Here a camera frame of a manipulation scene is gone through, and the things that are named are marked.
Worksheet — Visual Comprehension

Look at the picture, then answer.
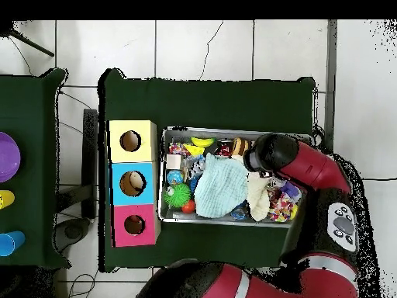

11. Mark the clear mesh bin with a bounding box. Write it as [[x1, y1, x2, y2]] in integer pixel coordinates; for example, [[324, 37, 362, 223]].
[[158, 126, 314, 230]]

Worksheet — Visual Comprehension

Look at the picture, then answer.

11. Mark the purple plate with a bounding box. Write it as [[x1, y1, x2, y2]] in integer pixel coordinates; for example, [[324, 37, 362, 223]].
[[0, 131, 22, 184]]

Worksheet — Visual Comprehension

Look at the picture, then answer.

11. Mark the yellow cup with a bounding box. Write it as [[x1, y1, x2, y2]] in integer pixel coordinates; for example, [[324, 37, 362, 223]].
[[0, 189, 16, 210]]

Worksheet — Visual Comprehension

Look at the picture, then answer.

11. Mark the cream muslin cloth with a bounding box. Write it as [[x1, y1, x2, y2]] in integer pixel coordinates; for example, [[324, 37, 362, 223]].
[[247, 172, 272, 223]]

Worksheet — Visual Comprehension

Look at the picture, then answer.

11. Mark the red ball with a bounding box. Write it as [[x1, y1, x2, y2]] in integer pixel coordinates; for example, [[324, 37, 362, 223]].
[[181, 199, 197, 215]]

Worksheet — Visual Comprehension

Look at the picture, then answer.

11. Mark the green spiky ball with eyes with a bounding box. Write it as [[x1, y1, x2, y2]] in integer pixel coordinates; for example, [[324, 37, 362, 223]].
[[164, 182, 192, 209]]

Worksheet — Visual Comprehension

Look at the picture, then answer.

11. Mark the wooden box with three holes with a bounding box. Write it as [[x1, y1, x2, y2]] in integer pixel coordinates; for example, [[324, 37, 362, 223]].
[[108, 120, 161, 248]]

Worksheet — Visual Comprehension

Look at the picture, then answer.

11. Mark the plain wooden block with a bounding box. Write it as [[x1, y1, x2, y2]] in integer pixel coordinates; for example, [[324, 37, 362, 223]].
[[165, 153, 185, 171]]

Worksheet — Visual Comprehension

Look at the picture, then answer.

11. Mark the yellow cheese wedge toy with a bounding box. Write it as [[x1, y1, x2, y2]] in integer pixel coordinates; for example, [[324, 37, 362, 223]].
[[183, 144, 205, 158]]

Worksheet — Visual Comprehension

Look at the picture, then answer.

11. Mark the dark green tablecloth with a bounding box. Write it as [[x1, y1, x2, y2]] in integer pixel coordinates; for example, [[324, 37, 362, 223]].
[[98, 68, 317, 274]]

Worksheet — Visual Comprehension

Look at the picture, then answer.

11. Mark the black tripod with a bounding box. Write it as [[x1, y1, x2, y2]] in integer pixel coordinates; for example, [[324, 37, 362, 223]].
[[0, 21, 56, 58]]

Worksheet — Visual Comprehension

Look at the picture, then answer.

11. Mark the blue cup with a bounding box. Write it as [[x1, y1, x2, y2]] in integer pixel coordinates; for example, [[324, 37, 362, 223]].
[[0, 230, 26, 258]]

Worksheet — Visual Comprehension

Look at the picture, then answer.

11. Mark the blue globe ball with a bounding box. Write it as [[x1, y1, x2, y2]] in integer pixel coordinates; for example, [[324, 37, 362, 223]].
[[167, 169, 185, 186]]

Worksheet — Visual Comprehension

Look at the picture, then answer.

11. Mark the dark green side table cloth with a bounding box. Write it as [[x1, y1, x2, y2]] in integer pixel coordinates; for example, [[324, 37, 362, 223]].
[[0, 68, 69, 269]]

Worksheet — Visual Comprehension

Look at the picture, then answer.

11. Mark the mint green muslin cloth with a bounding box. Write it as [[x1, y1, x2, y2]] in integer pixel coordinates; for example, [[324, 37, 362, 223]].
[[194, 153, 249, 220]]

